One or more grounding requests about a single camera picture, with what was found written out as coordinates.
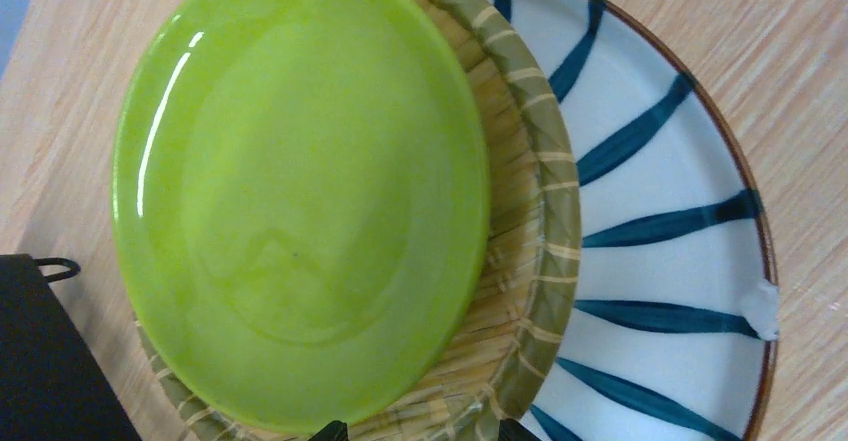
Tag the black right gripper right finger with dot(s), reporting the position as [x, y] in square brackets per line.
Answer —
[512, 430]

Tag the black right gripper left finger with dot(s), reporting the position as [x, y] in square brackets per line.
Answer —
[333, 431]

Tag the black wire dish rack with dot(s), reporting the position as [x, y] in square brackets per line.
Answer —
[52, 388]

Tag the green plate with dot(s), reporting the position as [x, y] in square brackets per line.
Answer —
[300, 204]

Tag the blue striped white plate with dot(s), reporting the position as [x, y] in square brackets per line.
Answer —
[674, 331]

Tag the woven bamboo plate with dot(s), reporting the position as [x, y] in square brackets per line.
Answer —
[496, 363]

